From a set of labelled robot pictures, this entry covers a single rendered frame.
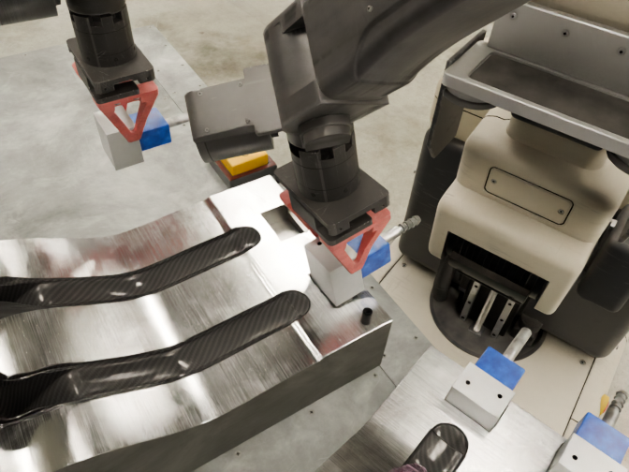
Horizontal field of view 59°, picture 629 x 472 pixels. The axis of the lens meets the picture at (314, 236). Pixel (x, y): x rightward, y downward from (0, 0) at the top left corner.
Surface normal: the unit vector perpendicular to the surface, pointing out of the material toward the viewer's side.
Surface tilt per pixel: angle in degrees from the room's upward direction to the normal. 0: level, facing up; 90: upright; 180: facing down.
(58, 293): 26
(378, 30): 73
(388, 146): 0
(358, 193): 12
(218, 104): 42
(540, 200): 98
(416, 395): 0
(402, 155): 0
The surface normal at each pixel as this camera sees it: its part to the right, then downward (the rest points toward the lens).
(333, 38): -0.79, 0.14
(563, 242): -0.03, -0.59
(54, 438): 0.23, -0.74
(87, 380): 0.46, -0.73
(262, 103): -0.02, -0.04
